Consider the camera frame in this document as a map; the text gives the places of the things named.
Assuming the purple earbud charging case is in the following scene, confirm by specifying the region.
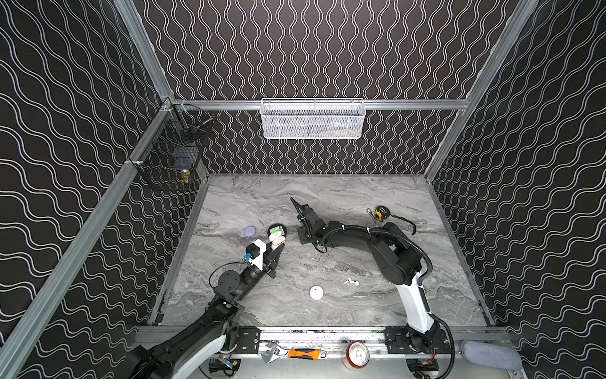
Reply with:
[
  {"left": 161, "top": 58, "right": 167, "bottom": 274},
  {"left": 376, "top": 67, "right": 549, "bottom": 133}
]
[{"left": 243, "top": 226, "right": 257, "bottom": 238}]

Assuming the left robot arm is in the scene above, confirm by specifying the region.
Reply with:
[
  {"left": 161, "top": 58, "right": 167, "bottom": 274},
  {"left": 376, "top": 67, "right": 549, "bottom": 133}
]
[{"left": 126, "top": 243, "right": 285, "bottom": 378}]

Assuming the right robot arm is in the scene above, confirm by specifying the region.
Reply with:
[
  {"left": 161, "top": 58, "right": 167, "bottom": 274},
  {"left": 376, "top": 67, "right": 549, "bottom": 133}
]
[{"left": 290, "top": 198, "right": 442, "bottom": 354}]

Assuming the white round earbud case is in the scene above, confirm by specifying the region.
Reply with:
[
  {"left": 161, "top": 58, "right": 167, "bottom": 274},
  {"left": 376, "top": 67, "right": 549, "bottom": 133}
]
[{"left": 309, "top": 285, "right": 324, "bottom": 300}]

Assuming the white stem earbuds pair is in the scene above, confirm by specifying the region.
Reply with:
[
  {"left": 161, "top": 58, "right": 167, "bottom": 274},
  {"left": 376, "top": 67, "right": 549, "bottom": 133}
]
[{"left": 343, "top": 277, "right": 360, "bottom": 287}]

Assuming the black round digital timer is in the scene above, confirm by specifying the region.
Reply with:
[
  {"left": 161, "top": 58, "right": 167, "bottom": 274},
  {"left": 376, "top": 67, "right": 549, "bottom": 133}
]
[{"left": 267, "top": 223, "right": 287, "bottom": 236}]

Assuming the silver combination wrench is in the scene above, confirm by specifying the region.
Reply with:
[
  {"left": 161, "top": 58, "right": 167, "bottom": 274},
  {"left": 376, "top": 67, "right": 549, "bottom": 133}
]
[{"left": 366, "top": 205, "right": 391, "bottom": 228}]

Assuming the yellow black tape measure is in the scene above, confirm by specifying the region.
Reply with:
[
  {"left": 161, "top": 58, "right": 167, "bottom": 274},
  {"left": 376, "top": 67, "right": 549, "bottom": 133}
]
[{"left": 372, "top": 205, "right": 417, "bottom": 235}]

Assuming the adjustable wrench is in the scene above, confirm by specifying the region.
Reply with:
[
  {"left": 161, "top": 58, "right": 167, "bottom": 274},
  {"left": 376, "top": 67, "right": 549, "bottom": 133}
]
[{"left": 260, "top": 341, "right": 290, "bottom": 364}]

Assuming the soda can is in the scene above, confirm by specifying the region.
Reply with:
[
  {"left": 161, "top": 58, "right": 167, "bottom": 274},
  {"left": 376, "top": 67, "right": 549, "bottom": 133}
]
[{"left": 342, "top": 341, "right": 370, "bottom": 370}]

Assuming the grey cloth roll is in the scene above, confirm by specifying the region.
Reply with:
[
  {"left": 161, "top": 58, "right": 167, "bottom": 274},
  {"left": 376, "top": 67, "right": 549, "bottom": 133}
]
[{"left": 461, "top": 340, "right": 522, "bottom": 372}]

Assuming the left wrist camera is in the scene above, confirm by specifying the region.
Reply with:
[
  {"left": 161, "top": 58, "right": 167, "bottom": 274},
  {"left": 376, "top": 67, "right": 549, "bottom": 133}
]
[{"left": 243, "top": 239, "right": 267, "bottom": 270}]

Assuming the white wire mesh basket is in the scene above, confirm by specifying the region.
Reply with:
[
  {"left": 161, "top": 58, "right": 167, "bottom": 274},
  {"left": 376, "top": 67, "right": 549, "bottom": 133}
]
[{"left": 260, "top": 98, "right": 366, "bottom": 140}]

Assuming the orange handled tool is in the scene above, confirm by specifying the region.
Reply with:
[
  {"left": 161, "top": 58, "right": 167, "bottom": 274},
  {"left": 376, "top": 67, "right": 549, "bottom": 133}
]
[{"left": 287, "top": 349, "right": 328, "bottom": 361}]

